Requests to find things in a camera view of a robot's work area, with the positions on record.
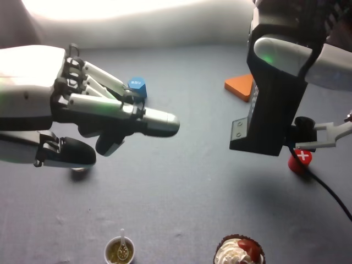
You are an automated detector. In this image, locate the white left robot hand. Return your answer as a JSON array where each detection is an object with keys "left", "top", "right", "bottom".
[{"left": 0, "top": 43, "right": 181, "bottom": 169}]

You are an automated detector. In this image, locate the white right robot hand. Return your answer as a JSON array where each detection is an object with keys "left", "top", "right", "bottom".
[{"left": 252, "top": 0, "right": 352, "bottom": 91}]

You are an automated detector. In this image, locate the black retro brick phone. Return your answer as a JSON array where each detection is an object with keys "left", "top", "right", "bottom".
[{"left": 229, "top": 5, "right": 309, "bottom": 157}]

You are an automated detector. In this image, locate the orange triangle block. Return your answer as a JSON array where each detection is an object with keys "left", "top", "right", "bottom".
[{"left": 224, "top": 73, "right": 255, "bottom": 103}]

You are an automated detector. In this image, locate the blue hexagonal block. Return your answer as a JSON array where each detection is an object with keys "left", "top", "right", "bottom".
[{"left": 127, "top": 77, "right": 148, "bottom": 99}]

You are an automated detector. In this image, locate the red cylinder with white cross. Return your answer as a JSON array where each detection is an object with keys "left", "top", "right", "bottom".
[{"left": 288, "top": 150, "right": 314, "bottom": 174}]

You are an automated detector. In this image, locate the white backdrop cloth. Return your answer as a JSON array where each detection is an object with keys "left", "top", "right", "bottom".
[{"left": 0, "top": 0, "right": 256, "bottom": 52}]

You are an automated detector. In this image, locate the grey table cloth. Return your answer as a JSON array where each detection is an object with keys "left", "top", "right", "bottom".
[{"left": 0, "top": 41, "right": 352, "bottom": 264}]

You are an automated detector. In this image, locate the small bowl of green soup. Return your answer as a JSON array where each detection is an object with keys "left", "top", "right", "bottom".
[{"left": 104, "top": 228, "right": 136, "bottom": 264}]

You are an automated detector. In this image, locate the toy cupcake with strawberry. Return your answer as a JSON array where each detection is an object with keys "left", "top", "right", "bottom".
[{"left": 214, "top": 234, "right": 267, "bottom": 264}]

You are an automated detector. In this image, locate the black cable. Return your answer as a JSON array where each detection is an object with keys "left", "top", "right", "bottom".
[{"left": 287, "top": 144, "right": 352, "bottom": 223}]

